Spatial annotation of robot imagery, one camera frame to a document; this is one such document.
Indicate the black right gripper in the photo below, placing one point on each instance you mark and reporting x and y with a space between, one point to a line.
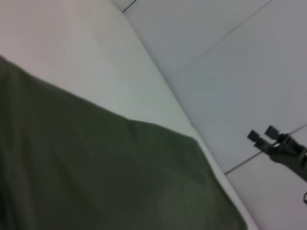
291 158

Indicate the dark green t-shirt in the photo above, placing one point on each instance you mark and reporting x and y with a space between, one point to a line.
96 167

